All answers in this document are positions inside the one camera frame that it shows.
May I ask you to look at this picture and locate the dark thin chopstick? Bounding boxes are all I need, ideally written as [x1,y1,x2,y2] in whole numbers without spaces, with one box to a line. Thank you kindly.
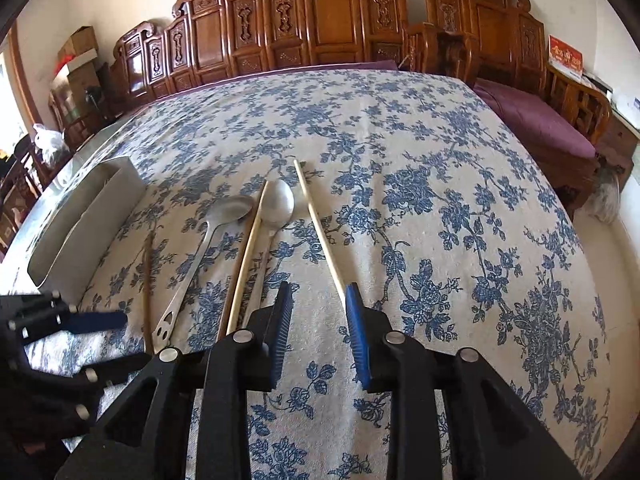
[142,232,154,356]

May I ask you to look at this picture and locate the brown wooden chopstick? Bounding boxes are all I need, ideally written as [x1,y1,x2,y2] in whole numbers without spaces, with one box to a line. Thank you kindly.
[216,182,267,340]

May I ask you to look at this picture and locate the steel spoon slotted handle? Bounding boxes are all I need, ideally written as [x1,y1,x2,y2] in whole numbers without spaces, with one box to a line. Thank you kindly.
[152,195,255,353]

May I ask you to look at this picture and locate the round steel spoon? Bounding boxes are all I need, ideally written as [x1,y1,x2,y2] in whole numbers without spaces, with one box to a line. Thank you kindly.
[242,180,295,328]

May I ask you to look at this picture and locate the pale bamboo chopstick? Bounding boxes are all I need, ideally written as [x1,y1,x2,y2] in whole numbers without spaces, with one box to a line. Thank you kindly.
[294,159,346,306]

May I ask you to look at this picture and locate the light wooden chopstick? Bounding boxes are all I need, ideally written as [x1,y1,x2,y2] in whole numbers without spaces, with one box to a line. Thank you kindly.
[226,190,266,335]

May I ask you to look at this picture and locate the grey metal tray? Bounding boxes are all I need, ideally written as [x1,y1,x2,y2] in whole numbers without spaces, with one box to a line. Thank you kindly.
[27,156,146,304]

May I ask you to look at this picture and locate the dark wooden dining chair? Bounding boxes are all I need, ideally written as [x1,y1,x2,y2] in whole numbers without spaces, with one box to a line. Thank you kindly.
[1,134,51,254]

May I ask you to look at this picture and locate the white plastic bag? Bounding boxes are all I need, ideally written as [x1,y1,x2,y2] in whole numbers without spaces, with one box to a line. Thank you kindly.
[34,124,70,169]

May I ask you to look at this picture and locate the blue floral tablecloth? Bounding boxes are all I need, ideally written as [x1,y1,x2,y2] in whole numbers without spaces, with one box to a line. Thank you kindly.
[8,66,614,480]

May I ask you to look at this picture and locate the grey fluffy duster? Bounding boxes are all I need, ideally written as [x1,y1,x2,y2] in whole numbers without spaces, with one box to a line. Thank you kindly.
[582,167,620,224]

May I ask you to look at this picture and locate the stacked cardboard boxes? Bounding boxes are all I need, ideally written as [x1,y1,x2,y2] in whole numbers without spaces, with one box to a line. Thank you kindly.
[49,26,103,127]

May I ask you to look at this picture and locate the wooden side cabinet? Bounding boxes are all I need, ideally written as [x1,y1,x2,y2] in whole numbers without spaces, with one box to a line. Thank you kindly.
[596,110,639,190]

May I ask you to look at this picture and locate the purple armchair cushion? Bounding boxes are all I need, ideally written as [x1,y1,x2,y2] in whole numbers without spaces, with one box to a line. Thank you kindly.
[473,78,596,159]

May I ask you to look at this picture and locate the red gift box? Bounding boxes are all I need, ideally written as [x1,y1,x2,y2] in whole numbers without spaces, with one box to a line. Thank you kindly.
[548,36,584,82]

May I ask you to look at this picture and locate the long carved wooden bench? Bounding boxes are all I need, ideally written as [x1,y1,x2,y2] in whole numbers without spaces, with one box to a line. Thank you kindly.
[46,0,436,126]

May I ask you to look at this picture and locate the carved wooden armchair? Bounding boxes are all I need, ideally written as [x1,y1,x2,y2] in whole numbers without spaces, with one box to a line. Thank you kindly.
[405,0,611,185]

